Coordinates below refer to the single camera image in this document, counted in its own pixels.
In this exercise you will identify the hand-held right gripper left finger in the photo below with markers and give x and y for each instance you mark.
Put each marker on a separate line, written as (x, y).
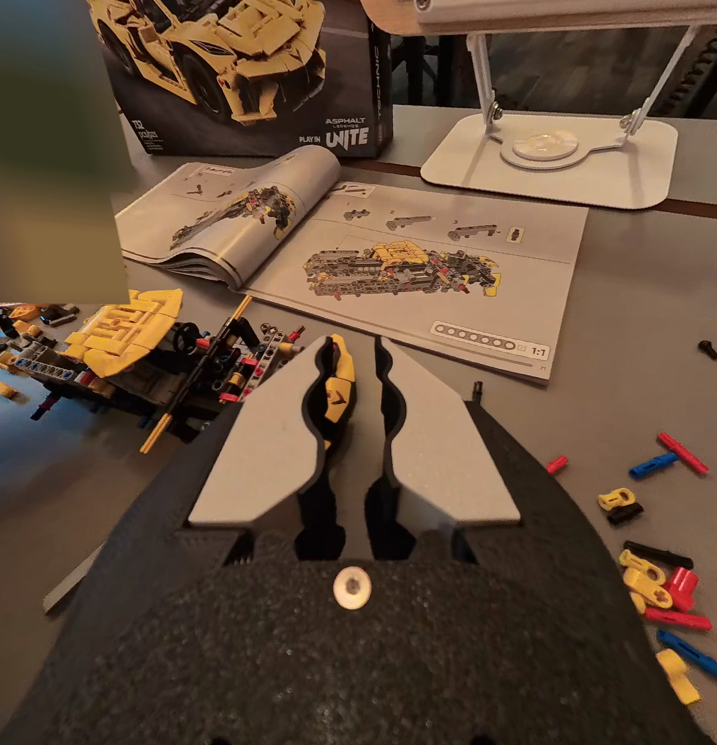
(254, 460)

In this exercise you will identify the toy car set box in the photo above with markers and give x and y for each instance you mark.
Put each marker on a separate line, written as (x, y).
(189, 134)

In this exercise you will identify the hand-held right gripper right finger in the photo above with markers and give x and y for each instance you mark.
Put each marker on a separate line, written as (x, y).
(451, 460)

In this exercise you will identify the small black pin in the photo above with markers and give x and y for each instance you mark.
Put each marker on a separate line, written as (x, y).
(478, 391)
(707, 348)

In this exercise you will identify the pile of yellow bricks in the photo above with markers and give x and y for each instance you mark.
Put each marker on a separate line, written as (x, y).
(38, 352)

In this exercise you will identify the yellow black brick car model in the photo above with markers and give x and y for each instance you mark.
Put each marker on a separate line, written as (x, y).
(120, 337)

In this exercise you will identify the pile of small coloured pins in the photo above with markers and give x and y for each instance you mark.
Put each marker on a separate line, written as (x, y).
(678, 588)

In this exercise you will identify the grey desk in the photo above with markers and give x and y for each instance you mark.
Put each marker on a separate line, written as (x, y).
(655, 320)

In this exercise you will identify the open instruction booklet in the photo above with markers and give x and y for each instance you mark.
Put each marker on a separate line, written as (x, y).
(393, 302)

